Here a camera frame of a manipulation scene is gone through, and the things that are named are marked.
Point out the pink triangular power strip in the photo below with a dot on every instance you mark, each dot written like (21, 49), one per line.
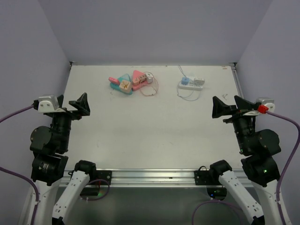
(137, 73)

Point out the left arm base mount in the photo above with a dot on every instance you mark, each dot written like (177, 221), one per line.
(103, 175)

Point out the blue charger plug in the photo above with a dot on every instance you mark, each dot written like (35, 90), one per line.
(184, 81)

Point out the pink plug adapter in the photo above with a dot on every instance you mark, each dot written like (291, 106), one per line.
(114, 80)

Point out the beige cube plug adapter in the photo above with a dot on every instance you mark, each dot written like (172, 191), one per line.
(125, 86)

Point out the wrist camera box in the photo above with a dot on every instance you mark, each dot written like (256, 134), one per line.
(265, 105)
(47, 104)

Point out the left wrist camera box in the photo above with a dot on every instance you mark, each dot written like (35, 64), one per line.
(47, 104)

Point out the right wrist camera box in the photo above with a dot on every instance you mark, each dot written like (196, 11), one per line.
(265, 105)

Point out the white charger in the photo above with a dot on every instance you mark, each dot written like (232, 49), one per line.
(149, 77)

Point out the peach plug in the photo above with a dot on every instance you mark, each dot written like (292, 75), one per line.
(137, 81)

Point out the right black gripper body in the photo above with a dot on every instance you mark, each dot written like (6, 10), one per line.
(239, 120)

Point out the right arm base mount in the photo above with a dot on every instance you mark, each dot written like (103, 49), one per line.
(208, 177)

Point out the teal triangular power strip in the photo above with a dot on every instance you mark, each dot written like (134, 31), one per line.
(116, 87)

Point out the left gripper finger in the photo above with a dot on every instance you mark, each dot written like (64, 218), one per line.
(81, 105)
(60, 99)

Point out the aluminium front rail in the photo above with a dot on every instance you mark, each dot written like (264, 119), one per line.
(152, 178)

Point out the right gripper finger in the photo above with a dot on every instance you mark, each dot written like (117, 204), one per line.
(243, 104)
(221, 109)

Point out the white plug adapter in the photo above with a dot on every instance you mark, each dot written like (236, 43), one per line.
(199, 81)

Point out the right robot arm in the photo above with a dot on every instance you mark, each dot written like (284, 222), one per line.
(258, 149)

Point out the white power strip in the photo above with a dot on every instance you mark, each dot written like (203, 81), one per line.
(190, 85)

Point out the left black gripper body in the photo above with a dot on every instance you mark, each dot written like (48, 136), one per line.
(65, 117)

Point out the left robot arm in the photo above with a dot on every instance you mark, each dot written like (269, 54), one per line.
(49, 145)

